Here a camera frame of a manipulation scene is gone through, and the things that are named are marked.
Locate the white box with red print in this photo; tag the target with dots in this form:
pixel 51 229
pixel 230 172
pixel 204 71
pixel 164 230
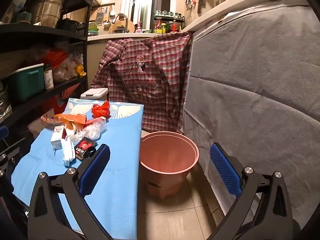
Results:
pixel 57 136

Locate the black condiment rack with bottles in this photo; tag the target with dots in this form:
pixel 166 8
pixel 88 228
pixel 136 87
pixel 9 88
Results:
pixel 167 26

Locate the hanging metal grater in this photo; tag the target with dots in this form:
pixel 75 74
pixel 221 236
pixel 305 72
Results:
pixel 100 15

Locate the clear plastic bag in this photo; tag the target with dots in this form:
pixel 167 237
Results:
pixel 93 130

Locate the blue cloth with white wings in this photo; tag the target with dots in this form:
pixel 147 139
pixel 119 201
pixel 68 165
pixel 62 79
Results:
pixel 117 142

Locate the pink plastic bucket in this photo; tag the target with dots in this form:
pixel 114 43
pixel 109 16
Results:
pixel 167 155

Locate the dark cooking pot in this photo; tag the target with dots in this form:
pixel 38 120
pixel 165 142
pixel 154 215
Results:
pixel 68 25

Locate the metal faucet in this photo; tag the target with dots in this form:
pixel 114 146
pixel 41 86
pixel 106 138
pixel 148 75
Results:
pixel 120 16

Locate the orange red plastic bag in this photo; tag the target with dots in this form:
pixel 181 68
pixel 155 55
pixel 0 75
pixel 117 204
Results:
pixel 53 56

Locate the large metal pot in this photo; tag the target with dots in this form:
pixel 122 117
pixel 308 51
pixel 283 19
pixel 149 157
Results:
pixel 47 10

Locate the orange wrapper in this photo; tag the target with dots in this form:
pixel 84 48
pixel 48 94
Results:
pixel 75 118

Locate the white kitchen counter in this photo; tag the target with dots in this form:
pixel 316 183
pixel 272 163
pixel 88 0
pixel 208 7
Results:
pixel 105 37

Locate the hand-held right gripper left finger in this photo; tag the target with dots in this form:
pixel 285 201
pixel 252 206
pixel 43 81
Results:
pixel 95 167

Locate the round wooden cutting board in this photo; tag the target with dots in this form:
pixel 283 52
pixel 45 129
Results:
pixel 130 26

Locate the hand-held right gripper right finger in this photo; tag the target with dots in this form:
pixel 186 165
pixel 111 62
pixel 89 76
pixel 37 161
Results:
pixel 225 170

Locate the pink spray bottle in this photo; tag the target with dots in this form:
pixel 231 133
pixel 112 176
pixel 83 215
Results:
pixel 139 27

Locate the small black cap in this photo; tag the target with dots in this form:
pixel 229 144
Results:
pixel 91 152

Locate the red cardboard box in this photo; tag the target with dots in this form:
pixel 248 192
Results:
pixel 62 97

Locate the black packet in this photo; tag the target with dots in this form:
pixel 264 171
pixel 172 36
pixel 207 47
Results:
pixel 83 148

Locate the spice jar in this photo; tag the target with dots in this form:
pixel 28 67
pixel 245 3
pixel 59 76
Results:
pixel 48 80

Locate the red plaid shirt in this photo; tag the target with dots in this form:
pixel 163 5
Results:
pixel 140 85

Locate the white lidded bin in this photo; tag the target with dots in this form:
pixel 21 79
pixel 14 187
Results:
pixel 93 93

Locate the hanging kitchen utensils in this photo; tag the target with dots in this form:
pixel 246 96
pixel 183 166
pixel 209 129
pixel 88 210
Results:
pixel 193 0

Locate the black shelf rack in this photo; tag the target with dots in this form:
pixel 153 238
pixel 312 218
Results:
pixel 75 33

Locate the clear bags of food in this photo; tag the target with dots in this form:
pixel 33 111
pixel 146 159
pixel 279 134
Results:
pixel 66 67

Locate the green cooler box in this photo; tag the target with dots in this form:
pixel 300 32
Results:
pixel 27 85

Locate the white tissue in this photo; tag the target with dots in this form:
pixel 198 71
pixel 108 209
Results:
pixel 67 155

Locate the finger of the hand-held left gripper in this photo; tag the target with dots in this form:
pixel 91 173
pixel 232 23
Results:
pixel 2 132

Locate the white folding door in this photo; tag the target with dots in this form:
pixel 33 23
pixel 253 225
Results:
pixel 142 5

